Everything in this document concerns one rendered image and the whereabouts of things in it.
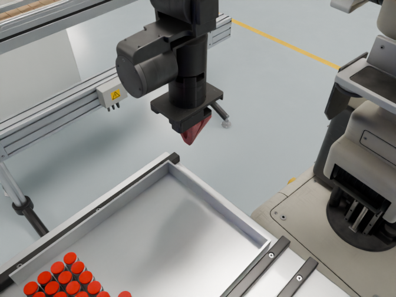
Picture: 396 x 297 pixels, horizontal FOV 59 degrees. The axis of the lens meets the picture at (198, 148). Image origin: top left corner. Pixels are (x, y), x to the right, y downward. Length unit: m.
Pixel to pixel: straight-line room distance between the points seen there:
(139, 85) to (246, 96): 1.95
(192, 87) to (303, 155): 1.58
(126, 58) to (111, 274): 0.37
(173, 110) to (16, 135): 1.05
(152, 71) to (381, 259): 1.19
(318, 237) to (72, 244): 0.97
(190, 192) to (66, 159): 1.43
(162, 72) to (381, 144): 0.63
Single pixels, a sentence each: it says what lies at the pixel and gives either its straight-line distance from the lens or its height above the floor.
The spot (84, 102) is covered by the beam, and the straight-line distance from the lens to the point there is 1.58.
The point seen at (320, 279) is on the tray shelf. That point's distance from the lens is 0.66.
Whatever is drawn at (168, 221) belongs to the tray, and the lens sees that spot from 0.68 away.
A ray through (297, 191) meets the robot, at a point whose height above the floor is 0.28.
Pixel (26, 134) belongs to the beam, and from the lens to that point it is 1.54.
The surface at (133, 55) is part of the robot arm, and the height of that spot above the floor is 1.23.
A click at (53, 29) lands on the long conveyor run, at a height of 0.86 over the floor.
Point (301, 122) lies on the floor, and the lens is 2.25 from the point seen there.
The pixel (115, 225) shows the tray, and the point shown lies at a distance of 0.69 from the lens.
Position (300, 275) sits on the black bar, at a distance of 0.63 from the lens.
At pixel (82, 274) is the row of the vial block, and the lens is 0.60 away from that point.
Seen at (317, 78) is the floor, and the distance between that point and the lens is 2.65.
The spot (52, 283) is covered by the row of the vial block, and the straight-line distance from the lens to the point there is 0.61.
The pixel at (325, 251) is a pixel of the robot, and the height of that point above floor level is 0.28.
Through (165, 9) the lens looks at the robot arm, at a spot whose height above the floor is 1.26.
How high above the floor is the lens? 1.46
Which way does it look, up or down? 47 degrees down
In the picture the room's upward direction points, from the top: straight up
